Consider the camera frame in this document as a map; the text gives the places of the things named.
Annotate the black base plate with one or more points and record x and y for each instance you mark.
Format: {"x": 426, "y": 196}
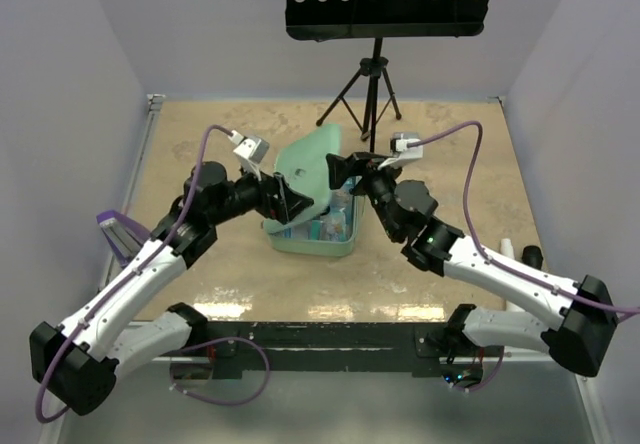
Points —
{"x": 416, "y": 348}

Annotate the purple box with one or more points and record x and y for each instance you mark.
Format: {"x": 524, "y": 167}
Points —
{"x": 124, "y": 235}

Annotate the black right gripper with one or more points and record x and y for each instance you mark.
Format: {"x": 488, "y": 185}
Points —
{"x": 356, "y": 165}

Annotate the teal header clear packet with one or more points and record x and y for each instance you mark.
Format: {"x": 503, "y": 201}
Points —
{"x": 331, "y": 227}

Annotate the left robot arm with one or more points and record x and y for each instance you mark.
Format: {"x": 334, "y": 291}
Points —
{"x": 81, "y": 359}

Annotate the black music stand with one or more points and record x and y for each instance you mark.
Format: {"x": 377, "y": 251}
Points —
{"x": 325, "y": 20}

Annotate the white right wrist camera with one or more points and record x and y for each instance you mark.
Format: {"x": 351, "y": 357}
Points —
{"x": 406, "y": 148}

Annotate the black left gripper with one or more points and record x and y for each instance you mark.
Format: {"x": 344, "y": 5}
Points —
{"x": 291, "y": 201}

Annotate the mint green medicine case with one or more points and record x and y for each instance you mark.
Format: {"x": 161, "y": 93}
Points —
{"x": 303, "y": 164}

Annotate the light blue foil pouch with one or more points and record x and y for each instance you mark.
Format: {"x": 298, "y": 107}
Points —
{"x": 342, "y": 199}

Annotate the black cylinder object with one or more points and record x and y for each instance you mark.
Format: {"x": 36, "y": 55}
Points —
{"x": 532, "y": 256}

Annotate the white tube object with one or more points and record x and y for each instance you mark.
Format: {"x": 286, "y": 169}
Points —
{"x": 508, "y": 250}

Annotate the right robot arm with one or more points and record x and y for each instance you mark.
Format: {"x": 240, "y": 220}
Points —
{"x": 570, "y": 321}

